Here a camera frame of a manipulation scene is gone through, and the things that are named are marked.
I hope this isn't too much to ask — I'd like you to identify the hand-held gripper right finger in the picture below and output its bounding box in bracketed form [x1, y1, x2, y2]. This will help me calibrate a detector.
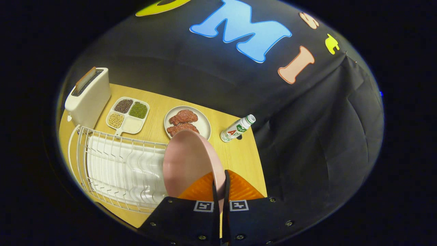
[222, 169, 309, 246]

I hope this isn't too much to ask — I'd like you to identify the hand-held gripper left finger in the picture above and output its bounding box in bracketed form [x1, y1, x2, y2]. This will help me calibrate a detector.
[138, 172, 221, 246]

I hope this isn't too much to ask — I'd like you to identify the pink plate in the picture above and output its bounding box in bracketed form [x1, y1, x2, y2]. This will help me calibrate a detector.
[163, 129, 227, 219]

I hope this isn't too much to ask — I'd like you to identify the cream wire dish rack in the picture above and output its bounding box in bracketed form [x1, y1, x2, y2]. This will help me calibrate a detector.
[68, 125, 169, 215]

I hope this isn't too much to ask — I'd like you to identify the beige round plate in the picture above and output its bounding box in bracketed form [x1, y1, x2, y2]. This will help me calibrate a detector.
[164, 106, 212, 141]

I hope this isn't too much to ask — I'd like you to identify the white ribbed drip tray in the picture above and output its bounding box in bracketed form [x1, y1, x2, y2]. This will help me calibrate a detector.
[86, 135, 168, 205]

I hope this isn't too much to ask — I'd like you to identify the red meat piece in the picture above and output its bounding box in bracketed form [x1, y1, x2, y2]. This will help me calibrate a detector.
[169, 109, 199, 126]
[167, 123, 200, 137]

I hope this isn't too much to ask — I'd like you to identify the white drink bottle green label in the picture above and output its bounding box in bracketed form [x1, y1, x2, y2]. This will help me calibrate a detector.
[220, 114, 256, 143]

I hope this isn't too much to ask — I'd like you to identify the black backdrop cloth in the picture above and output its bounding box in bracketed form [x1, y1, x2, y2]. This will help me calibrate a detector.
[65, 0, 384, 233]

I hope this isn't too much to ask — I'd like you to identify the heap of white rice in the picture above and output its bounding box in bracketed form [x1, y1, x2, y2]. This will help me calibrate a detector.
[122, 118, 143, 134]

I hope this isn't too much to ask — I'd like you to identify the white divided tray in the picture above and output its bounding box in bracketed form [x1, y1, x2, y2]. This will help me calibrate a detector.
[105, 97, 150, 137]

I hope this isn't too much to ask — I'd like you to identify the heap of yellow soybeans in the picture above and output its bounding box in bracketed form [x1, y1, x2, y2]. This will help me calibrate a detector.
[108, 113, 125, 129]

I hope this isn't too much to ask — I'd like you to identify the heap of green beans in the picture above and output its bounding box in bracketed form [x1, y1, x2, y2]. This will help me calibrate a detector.
[129, 101, 148, 119]

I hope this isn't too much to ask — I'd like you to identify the heap of dark beans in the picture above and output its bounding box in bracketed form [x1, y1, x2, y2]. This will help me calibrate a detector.
[114, 99, 133, 114]

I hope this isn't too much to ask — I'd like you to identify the cream toaster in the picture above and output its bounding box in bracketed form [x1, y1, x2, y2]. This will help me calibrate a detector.
[65, 67, 112, 129]

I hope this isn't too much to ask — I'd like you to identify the toast slice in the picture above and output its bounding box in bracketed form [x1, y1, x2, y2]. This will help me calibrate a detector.
[75, 67, 97, 92]

